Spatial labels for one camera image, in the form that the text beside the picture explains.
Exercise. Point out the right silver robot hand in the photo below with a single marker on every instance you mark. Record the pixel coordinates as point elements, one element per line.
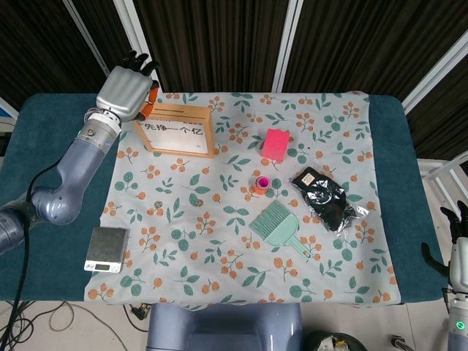
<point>460,263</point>

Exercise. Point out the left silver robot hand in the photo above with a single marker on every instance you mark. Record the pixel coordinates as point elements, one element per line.
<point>122,91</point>

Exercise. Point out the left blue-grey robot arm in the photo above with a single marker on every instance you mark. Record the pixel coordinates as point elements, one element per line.
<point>80,161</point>

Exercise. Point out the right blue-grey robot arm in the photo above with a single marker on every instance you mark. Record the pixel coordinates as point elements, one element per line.
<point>459,329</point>

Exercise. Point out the mint green hand brush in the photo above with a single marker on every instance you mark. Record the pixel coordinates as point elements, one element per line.
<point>278,230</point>

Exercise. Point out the teal padded table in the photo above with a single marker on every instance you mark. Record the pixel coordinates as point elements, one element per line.
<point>44,128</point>

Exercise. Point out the white metal rack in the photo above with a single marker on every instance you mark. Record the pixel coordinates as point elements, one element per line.
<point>435,169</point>

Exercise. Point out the white and blue board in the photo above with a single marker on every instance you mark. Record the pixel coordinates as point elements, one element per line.
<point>5,109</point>

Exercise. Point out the black garment in plastic bag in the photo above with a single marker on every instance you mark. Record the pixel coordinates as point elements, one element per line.
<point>325,201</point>

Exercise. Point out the silver digital scale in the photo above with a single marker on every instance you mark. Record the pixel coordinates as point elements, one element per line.
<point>106,245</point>

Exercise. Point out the pink foam cube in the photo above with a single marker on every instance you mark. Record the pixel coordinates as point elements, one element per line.
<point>276,146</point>

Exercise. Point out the dark trash bin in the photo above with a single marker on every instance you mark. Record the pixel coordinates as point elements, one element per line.
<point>314,340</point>

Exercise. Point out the floral print tablecloth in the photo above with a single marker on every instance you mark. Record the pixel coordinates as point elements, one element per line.
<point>219,226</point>

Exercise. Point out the orange nesting cup stack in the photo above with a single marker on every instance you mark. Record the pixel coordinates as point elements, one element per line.
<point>261,188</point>

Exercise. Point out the black power plug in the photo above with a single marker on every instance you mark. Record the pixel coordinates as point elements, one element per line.
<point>140,311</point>

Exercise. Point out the blue-grey robot torso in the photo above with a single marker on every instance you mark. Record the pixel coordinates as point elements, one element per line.
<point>219,329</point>

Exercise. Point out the white partition frame post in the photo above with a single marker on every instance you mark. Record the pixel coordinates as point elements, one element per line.
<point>133,29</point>
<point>287,44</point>
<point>435,73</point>
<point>87,36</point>

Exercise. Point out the wooden frame money box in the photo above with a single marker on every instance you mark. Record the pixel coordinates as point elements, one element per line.
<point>183,113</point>

